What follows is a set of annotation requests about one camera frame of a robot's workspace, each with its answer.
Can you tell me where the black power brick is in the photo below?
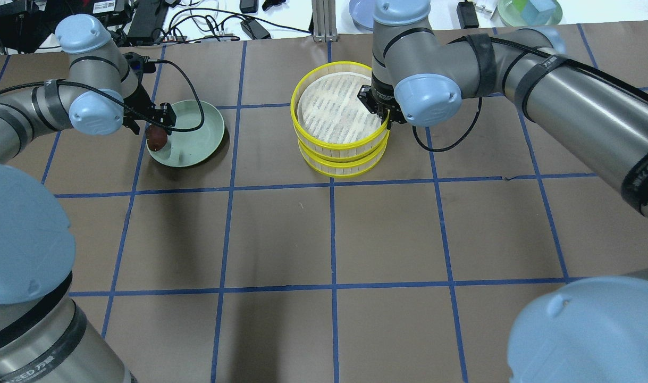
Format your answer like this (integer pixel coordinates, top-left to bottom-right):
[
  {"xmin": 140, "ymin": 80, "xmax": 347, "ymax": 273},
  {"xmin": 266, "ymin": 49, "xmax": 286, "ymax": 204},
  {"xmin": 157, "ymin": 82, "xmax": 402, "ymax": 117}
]
[{"xmin": 457, "ymin": 1, "xmax": 479, "ymax": 29}]

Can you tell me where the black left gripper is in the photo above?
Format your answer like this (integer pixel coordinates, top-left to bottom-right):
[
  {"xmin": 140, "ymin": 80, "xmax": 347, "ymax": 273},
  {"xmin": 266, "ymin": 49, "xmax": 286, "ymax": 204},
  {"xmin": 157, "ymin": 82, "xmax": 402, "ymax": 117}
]
[{"xmin": 123, "ymin": 83, "xmax": 177, "ymax": 134}]

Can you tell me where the blue plate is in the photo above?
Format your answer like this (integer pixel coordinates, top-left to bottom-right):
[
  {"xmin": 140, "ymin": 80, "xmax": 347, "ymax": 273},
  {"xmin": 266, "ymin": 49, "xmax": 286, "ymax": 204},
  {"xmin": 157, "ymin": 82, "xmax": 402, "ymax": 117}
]
[{"xmin": 348, "ymin": 0, "xmax": 375, "ymax": 31}]

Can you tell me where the yellow steamer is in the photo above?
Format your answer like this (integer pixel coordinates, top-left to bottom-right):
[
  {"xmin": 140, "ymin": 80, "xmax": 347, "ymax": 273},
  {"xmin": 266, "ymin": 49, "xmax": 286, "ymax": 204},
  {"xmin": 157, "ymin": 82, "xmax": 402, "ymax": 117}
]
[
  {"xmin": 290, "ymin": 61, "xmax": 390, "ymax": 161},
  {"xmin": 298, "ymin": 135, "xmax": 389, "ymax": 179}
]

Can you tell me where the aluminium frame post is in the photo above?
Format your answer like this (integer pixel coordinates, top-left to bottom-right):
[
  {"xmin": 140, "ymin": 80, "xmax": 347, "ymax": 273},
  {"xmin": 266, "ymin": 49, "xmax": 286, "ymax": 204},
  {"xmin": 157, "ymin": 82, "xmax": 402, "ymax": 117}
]
[{"xmin": 312, "ymin": 0, "xmax": 339, "ymax": 42}]

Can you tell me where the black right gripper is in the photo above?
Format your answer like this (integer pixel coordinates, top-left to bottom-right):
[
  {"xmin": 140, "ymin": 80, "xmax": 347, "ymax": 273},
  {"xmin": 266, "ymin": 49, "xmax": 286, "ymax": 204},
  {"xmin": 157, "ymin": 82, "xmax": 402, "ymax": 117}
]
[{"xmin": 357, "ymin": 74, "xmax": 407, "ymax": 130}]

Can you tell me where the light green plate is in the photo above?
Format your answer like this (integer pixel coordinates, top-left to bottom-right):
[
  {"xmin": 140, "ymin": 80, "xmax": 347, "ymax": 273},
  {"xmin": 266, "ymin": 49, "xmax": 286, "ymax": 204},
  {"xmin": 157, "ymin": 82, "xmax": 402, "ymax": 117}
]
[{"xmin": 147, "ymin": 100, "xmax": 225, "ymax": 168}]

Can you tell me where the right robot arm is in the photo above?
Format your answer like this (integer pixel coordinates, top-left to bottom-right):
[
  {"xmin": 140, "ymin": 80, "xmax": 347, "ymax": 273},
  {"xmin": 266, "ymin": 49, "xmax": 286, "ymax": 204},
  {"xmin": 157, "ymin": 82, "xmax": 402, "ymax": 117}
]
[{"xmin": 358, "ymin": 1, "xmax": 648, "ymax": 382}]

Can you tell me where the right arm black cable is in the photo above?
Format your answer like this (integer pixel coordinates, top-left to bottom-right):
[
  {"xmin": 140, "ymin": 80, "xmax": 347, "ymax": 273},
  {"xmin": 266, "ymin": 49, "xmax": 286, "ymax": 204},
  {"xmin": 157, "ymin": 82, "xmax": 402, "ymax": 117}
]
[{"xmin": 411, "ymin": 35, "xmax": 648, "ymax": 154}]

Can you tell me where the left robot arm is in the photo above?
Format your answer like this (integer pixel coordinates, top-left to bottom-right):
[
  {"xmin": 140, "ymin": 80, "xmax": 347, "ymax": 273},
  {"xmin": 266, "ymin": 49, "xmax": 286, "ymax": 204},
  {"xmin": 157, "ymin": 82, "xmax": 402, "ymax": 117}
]
[{"xmin": 0, "ymin": 14, "xmax": 175, "ymax": 382}]

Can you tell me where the black power adapter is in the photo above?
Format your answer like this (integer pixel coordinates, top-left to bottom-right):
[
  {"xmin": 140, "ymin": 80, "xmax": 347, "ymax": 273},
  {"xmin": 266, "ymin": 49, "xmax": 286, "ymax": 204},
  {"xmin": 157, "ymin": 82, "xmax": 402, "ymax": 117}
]
[{"xmin": 240, "ymin": 19, "xmax": 271, "ymax": 40}]

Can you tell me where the green bowl with blocks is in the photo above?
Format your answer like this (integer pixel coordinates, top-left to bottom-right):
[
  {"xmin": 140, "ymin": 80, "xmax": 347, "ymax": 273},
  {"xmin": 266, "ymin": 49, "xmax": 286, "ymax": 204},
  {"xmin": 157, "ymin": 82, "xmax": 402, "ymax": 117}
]
[{"xmin": 497, "ymin": 1, "xmax": 563, "ymax": 27}]

